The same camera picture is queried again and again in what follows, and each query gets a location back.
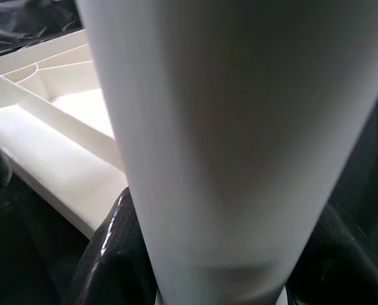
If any white plastic table leg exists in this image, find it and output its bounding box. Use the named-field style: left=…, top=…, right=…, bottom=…
left=74, top=0, right=378, bottom=305

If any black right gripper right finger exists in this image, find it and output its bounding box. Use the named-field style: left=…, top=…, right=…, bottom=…
left=285, top=205, right=378, bottom=305

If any black table cloth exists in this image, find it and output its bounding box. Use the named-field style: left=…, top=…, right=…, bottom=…
left=0, top=0, right=378, bottom=305

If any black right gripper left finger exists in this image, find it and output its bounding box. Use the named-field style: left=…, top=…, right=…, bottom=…
left=76, top=186, right=159, bottom=305

